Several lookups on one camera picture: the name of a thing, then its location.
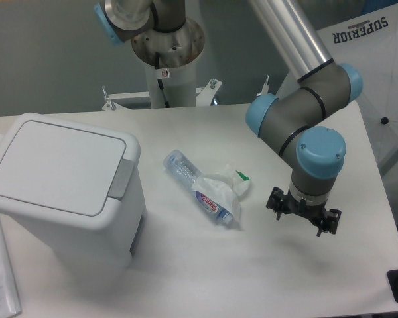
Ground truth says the black cable on pedestal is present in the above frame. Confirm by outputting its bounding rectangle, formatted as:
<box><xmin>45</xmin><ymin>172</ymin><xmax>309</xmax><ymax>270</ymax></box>
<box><xmin>154</xmin><ymin>52</ymin><xmax>170</xmax><ymax>109</ymax></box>

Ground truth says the white push-lid trash can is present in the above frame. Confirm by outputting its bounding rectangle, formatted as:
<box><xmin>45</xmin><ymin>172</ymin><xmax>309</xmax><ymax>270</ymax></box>
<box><xmin>0</xmin><ymin>113</ymin><xmax>146</xmax><ymax>267</ymax></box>

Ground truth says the crumpled white plastic wrapper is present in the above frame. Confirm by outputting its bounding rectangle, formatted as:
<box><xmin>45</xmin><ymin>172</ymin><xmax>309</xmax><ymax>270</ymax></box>
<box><xmin>192</xmin><ymin>164</ymin><xmax>251</xmax><ymax>229</ymax></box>

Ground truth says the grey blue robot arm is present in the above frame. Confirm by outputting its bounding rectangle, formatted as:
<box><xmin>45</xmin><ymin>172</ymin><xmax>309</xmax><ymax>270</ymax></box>
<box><xmin>94</xmin><ymin>1</ymin><xmax>363</xmax><ymax>234</ymax></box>

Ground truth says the clear plastic water bottle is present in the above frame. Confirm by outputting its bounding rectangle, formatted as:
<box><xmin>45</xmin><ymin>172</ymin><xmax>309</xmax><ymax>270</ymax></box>
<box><xmin>163</xmin><ymin>149</ymin><xmax>235</xmax><ymax>225</ymax></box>

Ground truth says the white Superior umbrella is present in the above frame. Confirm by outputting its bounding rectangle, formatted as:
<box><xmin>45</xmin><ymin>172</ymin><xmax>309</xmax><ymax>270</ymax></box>
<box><xmin>318</xmin><ymin>3</ymin><xmax>398</xmax><ymax>174</ymax></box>

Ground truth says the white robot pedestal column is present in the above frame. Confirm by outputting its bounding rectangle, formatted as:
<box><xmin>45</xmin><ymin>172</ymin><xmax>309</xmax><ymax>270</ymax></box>
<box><xmin>131</xmin><ymin>18</ymin><xmax>205</xmax><ymax>104</ymax></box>

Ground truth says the white metal base frame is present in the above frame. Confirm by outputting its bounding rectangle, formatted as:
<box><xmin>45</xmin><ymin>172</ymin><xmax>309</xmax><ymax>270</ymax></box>
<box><xmin>101</xmin><ymin>74</ymin><xmax>271</xmax><ymax>111</ymax></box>

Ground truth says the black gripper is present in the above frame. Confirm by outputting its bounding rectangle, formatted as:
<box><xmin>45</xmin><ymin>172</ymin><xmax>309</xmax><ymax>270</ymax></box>
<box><xmin>266</xmin><ymin>187</ymin><xmax>341</xmax><ymax>236</ymax></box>

